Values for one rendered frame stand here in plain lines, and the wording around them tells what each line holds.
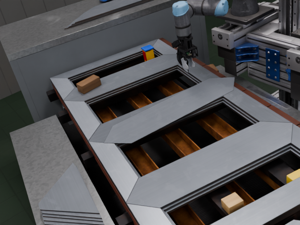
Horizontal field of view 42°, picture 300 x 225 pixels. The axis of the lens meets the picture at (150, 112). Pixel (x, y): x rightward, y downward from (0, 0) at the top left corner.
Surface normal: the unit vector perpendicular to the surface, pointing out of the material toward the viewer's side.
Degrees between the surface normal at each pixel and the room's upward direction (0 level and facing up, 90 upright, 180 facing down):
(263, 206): 0
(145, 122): 0
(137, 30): 90
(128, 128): 0
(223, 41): 90
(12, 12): 90
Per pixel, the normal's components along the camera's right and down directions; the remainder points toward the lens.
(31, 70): 0.43, 0.43
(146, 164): -0.18, -0.82
